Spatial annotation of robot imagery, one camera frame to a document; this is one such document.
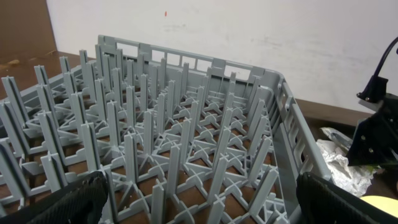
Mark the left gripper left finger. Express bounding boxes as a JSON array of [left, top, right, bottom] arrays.
[[1, 171, 108, 224]]

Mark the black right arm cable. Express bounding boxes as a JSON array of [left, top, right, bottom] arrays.
[[374, 36, 398, 78]]

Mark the dark brown serving tray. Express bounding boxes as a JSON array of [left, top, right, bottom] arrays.
[[310, 124, 397, 199]]

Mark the white tissue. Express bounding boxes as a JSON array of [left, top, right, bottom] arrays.
[[316, 139, 376, 197]]

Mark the yellow dirty plate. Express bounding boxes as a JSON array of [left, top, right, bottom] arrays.
[[361, 195, 398, 218]]

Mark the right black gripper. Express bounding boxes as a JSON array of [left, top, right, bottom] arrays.
[[346, 75, 397, 167]]

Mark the grey plastic dish rack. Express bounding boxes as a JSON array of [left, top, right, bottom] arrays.
[[1, 35, 331, 223]]

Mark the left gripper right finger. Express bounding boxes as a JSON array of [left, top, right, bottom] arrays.
[[296, 172, 397, 224]]

